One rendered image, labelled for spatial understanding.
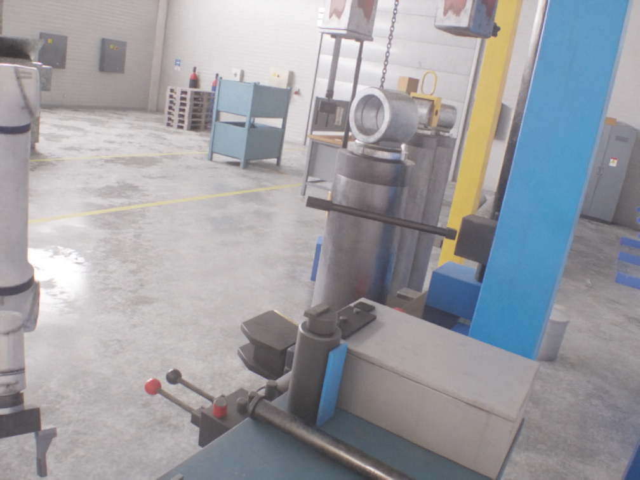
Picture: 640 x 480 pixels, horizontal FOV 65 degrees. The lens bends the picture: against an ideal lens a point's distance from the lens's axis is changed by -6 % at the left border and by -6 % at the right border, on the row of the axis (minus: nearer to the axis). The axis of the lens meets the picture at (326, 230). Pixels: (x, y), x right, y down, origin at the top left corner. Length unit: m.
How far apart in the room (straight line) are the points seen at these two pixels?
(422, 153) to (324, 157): 4.92
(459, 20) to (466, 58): 11.21
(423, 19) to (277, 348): 11.98
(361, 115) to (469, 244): 0.47
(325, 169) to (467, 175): 3.89
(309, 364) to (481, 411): 0.29
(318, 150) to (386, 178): 6.29
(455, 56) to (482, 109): 8.67
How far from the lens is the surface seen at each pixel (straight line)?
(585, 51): 1.23
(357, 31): 1.54
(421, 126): 2.77
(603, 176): 11.42
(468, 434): 0.94
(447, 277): 1.51
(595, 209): 11.47
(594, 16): 1.24
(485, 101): 3.95
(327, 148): 7.56
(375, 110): 1.50
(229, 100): 9.50
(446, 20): 1.32
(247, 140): 9.29
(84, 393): 2.91
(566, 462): 3.13
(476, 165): 3.95
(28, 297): 1.60
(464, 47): 12.55
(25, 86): 1.36
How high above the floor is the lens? 1.63
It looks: 15 degrees down
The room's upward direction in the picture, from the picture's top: 10 degrees clockwise
